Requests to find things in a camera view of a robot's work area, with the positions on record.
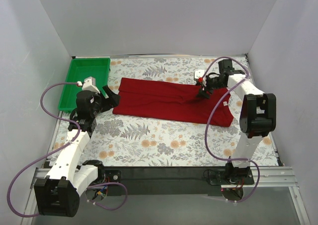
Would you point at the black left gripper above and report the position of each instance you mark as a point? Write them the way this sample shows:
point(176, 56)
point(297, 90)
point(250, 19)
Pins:
point(104, 100)

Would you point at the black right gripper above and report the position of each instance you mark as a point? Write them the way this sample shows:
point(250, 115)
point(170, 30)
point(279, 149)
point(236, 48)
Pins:
point(207, 86)

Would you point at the green plastic tray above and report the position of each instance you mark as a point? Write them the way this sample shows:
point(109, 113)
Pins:
point(79, 70)

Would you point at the red t shirt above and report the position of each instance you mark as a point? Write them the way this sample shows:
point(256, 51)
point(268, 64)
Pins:
point(172, 101)

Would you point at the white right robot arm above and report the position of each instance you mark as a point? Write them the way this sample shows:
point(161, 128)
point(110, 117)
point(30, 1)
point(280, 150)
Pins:
point(257, 119)

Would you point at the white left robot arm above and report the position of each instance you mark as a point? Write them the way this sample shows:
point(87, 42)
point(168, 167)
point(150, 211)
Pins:
point(58, 193)

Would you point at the floral patterned table mat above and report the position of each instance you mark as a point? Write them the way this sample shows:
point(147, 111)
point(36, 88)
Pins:
point(134, 141)

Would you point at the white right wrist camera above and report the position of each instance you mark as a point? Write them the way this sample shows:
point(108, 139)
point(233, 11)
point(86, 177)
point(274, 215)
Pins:
point(199, 77)

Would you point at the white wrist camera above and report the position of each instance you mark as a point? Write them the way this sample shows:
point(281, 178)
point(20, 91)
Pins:
point(199, 77)
point(88, 84)

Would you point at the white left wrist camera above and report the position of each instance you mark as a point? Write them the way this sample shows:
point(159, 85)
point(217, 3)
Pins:
point(88, 84)

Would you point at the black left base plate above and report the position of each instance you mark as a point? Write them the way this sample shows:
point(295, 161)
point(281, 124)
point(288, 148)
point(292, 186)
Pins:
point(112, 176)

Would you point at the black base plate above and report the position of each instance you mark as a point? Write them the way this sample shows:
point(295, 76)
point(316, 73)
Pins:
point(219, 176)
point(112, 176)

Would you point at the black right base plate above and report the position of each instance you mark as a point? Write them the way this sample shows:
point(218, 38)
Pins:
point(219, 176)

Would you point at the aluminium frame rail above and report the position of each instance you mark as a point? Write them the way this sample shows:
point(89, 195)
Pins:
point(188, 196)

